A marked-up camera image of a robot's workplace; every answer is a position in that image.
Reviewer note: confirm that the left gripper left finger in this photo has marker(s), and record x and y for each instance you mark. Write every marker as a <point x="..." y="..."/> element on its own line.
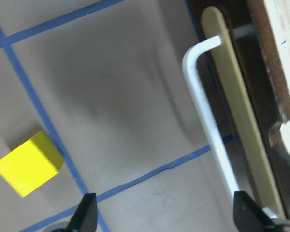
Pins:
<point x="85" y="218"/>

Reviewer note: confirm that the yellow cube block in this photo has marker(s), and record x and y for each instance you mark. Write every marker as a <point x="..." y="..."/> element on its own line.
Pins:
<point x="31" y="164"/>

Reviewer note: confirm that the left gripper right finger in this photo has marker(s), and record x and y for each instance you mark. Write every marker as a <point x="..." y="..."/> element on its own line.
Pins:
<point x="248" y="216"/>

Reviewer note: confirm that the wooden drawer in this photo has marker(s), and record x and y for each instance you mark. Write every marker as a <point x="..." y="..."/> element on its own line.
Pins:
<point x="252" y="84"/>

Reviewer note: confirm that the white drawer handle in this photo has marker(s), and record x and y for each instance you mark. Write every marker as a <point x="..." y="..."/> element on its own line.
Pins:
<point x="204" y="111"/>

